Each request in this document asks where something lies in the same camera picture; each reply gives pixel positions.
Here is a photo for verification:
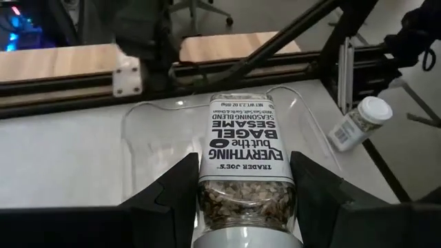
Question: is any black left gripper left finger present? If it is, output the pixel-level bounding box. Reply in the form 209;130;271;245
119;152;201;248

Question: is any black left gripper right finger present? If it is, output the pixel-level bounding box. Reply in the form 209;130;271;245
290;150;368;248

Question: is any white-lid seasoning bottle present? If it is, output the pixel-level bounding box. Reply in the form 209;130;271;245
191;92;306;248
327;95;394;153

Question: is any clear plastic bin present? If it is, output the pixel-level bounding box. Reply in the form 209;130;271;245
119;84;344;207

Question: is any office chair base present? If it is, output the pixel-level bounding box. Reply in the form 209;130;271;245
170;0;235;28

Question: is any computer tower with blue lights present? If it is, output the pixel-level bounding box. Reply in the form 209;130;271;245
0;0;58;52

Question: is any silver frame bracket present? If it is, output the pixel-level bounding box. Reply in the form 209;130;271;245
337;36;356;115

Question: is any black sleeved cable bundle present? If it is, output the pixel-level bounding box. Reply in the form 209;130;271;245
382;0;441;72

